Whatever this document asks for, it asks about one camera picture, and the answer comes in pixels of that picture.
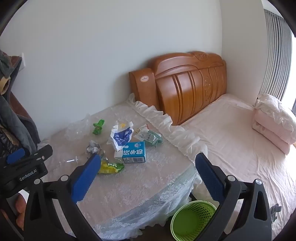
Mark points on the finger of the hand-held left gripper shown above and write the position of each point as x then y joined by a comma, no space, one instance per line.
15,155
40,154

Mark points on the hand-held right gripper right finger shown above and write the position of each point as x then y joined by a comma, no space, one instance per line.
209,178

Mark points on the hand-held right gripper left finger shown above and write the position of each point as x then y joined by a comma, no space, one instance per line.
85,177

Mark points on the clear plastic bag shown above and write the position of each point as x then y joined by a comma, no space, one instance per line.
76,131

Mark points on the blue white milk carton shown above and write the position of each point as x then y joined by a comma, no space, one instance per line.
135,154

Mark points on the person's left hand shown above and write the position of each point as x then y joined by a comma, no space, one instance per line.
21,208

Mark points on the clear plastic bottle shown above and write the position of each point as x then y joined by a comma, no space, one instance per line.
69,160

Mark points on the yellow green snack wrapper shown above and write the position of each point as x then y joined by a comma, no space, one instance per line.
109,167

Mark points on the hanging dark clothes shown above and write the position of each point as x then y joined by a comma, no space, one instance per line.
13,115

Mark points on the bed with pink sheet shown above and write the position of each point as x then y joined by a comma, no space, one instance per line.
231,143

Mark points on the green mesh waste basket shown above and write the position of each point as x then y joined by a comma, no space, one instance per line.
192,220

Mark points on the crumpled white blue bag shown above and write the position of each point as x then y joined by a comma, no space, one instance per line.
121,136

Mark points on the table with lace tablecloth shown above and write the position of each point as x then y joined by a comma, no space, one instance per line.
143,185

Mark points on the folded pink quilt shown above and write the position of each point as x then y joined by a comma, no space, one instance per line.
270,136

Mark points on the flattened green white carton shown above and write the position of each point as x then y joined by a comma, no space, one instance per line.
148,136

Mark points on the grey metal clip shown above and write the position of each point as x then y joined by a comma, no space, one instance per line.
275,212

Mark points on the carved wooden headboard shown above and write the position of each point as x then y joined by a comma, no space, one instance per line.
185,92

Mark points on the grey pleated curtain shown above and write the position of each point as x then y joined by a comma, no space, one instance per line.
275,58

